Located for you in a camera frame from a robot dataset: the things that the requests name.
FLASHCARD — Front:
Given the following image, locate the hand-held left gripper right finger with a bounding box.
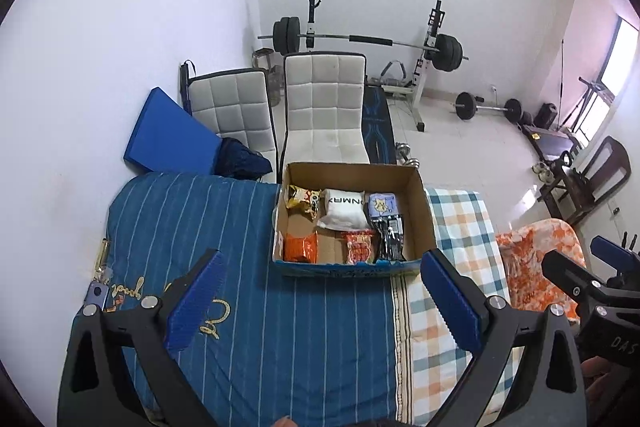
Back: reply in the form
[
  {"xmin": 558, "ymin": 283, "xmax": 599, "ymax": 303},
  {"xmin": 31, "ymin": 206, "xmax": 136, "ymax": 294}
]
[{"xmin": 420, "ymin": 249, "xmax": 588, "ymax": 427}]

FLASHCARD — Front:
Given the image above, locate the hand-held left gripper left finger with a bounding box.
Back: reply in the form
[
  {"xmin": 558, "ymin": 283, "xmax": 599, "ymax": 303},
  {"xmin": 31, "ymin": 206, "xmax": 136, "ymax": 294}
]
[{"xmin": 57, "ymin": 249, "xmax": 227, "ymax": 427}]

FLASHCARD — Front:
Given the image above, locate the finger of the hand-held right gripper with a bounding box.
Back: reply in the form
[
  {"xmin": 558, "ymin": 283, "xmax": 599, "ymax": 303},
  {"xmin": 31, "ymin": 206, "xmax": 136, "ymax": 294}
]
[
  {"xmin": 541, "ymin": 251, "xmax": 601, "ymax": 308},
  {"xmin": 590, "ymin": 235, "xmax": 640, "ymax": 279}
]

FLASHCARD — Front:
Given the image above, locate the black foil packet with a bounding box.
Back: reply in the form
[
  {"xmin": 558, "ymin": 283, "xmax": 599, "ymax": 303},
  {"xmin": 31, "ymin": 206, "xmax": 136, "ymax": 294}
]
[{"xmin": 372, "ymin": 216, "xmax": 406, "ymax": 264}]

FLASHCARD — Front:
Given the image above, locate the red snack packet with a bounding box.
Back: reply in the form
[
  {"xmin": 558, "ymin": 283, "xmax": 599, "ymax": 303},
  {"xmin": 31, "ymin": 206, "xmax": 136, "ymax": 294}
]
[{"xmin": 342, "ymin": 229, "xmax": 377, "ymax": 265}]

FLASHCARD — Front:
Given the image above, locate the orange snack packet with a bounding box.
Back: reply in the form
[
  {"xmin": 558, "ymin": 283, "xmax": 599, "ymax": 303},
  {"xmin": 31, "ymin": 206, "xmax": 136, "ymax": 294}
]
[{"xmin": 282, "ymin": 232, "xmax": 320, "ymax": 264}]

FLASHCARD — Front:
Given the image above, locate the blue white tissue packet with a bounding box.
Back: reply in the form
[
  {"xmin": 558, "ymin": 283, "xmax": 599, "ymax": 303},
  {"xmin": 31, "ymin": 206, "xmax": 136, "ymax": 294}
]
[{"xmin": 367, "ymin": 192, "xmax": 401, "ymax": 220}]

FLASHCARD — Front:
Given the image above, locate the cardboard box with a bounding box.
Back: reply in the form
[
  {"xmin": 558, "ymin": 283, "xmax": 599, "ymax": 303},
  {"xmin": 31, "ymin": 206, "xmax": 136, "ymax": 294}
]
[{"xmin": 271, "ymin": 162, "xmax": 437, "ymax": 279}]

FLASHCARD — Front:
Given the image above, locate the white soft packet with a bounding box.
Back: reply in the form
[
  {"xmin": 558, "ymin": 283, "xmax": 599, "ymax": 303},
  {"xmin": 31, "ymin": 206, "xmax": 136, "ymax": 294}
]
[{"xmin": 316, "ymin": 188, "xmax": 368, "ymax": 231}]

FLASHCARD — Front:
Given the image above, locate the yellow snack packet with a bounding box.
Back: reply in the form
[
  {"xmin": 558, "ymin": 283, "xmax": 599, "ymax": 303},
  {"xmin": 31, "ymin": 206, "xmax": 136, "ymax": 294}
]
[{"xmin": 285, "ymin": 184, "xmax": 323, "ymax": 220}]

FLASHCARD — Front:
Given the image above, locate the person's right hand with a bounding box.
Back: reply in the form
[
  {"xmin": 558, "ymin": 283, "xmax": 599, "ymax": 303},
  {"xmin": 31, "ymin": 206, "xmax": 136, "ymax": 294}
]
[{"xmin": 581, "ymin": 356, "xmax": 626, "ymax": 408}]

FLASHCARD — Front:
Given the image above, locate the orange floral blanket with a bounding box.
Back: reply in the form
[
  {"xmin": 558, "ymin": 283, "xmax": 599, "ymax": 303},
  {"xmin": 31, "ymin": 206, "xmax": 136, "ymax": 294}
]
[{"xmin": 495, "ymin": 218, "xmax": 586, "ymax": 323}]

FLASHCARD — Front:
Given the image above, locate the dark wooden chair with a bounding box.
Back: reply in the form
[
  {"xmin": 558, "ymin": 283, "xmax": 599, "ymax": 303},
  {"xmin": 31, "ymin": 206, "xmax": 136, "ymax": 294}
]
[{"xmin": 545, "ymin": 136, "xmax": 632, "ymax": 228}]

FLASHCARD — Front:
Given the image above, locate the plaid bed sheet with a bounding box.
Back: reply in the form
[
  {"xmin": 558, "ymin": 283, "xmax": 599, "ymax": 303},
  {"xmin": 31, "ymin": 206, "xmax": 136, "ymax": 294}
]
[{"xmin": 392, "ymin": 188, "xmax": 526, "ymax": 427}]

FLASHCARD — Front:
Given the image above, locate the blue striped blanket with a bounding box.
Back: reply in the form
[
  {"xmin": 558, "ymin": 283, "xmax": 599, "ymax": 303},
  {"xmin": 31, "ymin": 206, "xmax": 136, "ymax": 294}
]
[{"xmin": 72, "ymin": 172, "xmax": 406, "ymax": 425}]

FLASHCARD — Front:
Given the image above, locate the black treadmill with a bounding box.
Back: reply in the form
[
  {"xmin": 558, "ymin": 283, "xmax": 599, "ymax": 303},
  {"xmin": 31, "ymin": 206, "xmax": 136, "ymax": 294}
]
[{"xmin": 520, "ymin": 124, "xmax": 583, "ymax": 162}]

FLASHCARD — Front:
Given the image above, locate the dark blue cloth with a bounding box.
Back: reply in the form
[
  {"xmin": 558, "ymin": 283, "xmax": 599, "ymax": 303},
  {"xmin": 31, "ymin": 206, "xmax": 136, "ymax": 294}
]
[{"xmin": 215, "ymin": 137, "xmax": 273, "ymax": 180}]

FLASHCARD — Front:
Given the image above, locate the chrome dumbbell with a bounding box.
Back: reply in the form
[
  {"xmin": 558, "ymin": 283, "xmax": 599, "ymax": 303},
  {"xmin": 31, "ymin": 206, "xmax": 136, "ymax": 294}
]
[{"xmin": 395, "ymin": 143, "xmax": 422, "ymax": 168}]

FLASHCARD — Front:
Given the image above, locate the black metal rack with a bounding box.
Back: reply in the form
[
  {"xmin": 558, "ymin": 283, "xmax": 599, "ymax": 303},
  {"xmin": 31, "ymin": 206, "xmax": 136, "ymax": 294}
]
[{"xmin": 560, "ymin": 77, "xmax": 617, "ymax": 142}]

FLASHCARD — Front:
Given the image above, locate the blue foam mat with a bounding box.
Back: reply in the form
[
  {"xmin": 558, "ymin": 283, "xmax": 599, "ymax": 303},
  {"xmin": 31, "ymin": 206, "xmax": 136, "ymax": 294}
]
[{"xmin": 123, "ymin": 87, "xmax": 223, "ymax": 175}]

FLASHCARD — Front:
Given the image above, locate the black blue bench pad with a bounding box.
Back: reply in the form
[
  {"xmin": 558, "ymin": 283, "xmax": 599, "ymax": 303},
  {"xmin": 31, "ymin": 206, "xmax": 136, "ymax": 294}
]
[{"xmin": 362, "ymin": 84, "xmax": 398, "ymax": 165}]

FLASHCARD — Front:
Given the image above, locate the window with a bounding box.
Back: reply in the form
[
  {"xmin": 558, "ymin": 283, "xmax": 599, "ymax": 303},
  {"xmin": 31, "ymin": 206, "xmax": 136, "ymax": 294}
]
[{"xmin": 600, "ymin": 14, "xmax": 640, "ymax": 95}]

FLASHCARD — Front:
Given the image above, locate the short barbell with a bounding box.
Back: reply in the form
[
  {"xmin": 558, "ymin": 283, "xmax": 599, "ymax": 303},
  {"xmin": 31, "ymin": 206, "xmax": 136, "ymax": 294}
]
[{"xmin": 454, "ymin": 92, "xmax": 523, "ymax": 124}]

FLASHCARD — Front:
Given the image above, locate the white padded chair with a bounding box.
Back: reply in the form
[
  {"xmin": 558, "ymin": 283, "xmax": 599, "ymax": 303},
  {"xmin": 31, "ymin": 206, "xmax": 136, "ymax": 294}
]
[
  {"xmin": 278, "ymin": 52, "xmax": 372, "ymax": 166},
  {"xmin": 187, "ymin": 68, "xmax": 279, "ymax": 182}
]

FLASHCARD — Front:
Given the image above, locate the black pole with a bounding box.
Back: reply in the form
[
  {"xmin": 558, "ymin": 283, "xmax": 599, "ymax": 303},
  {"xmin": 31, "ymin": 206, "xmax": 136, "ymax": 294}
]
[{"xmin": 179, "ymin": 61, "xmax": 196, "ymax": 115}]

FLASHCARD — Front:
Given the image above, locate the white weight bench rack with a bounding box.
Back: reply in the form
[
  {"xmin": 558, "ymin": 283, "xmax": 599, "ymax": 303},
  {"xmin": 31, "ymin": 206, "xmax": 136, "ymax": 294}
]
[{"xmin": 300, "ymin": 0, "xmax": 446, "ymax": 132}]

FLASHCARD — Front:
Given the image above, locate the long barbell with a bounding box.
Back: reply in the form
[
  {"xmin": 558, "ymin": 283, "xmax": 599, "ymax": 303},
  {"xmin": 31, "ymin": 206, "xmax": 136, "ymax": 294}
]
[{"xmin": 257, "ymin": 17, "xmax": 470, "ymax": 72}]

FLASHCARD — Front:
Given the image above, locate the grey exercise handle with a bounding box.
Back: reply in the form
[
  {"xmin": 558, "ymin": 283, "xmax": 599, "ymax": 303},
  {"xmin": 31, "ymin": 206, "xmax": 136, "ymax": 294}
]
[{"xmin": 377, "ymin": 59, "xmax": 408, "ymax": 85}]

